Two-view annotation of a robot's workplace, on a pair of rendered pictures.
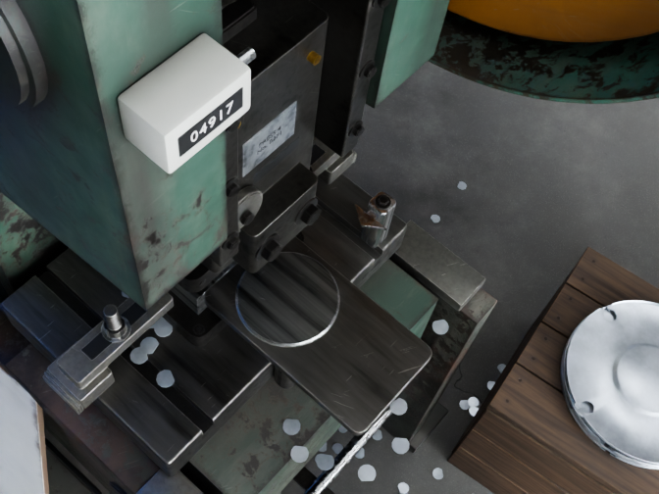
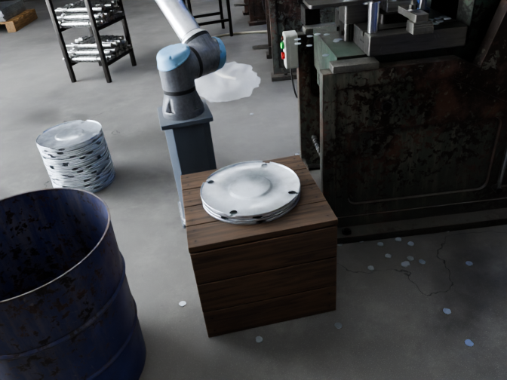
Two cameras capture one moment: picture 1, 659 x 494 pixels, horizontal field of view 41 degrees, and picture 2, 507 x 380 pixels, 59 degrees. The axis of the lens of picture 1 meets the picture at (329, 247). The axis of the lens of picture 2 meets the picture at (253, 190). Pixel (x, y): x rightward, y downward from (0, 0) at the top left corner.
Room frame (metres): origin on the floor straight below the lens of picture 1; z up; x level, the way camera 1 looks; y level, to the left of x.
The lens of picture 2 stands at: (1.54, -1.16, 1.08)
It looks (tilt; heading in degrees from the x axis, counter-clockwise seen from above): 33 degrees down; 147
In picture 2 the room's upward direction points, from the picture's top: 6 degrees counter-clockwise
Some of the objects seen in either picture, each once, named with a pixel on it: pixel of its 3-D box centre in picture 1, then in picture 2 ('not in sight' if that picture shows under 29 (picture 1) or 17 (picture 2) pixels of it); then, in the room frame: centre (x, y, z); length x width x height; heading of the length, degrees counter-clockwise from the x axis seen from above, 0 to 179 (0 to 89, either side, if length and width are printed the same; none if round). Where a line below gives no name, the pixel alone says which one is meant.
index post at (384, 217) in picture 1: (378, 219); (373, 15); (0.60, -0.06, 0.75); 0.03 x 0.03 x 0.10; 58
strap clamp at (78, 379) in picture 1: (110, 333); not in sight; (0.38, 0.24, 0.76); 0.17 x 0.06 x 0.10; 148
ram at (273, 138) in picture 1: (234, 128); not in sight; (0.50, 0.11, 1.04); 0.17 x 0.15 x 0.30; 58
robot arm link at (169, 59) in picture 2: not in sight; (176, 66); (0.13, -0.50, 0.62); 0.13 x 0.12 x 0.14; 100
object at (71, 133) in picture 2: not in sight; (69, 133); (-0.50, -0.80, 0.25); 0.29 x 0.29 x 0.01
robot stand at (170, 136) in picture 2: not in sight; (193, 165); (0.13, -0.51, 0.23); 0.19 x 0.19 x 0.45; 68
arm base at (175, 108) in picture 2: not in sight; (181, 99); (0.13, -0.51, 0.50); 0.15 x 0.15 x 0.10
